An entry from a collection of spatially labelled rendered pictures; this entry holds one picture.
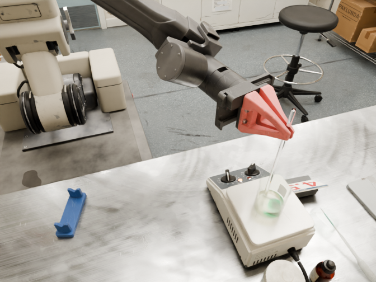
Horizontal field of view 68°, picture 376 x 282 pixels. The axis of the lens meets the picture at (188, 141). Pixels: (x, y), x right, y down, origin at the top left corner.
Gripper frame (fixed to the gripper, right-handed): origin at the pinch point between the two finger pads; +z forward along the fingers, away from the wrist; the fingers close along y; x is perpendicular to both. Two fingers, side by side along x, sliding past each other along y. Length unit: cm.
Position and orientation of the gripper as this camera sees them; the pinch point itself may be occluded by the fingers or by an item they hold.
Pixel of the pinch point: (286, 132)
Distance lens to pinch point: 40.8
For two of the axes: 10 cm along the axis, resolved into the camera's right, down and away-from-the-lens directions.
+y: 8.3, -3.9, 4.0
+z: 5.6, 5.9, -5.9
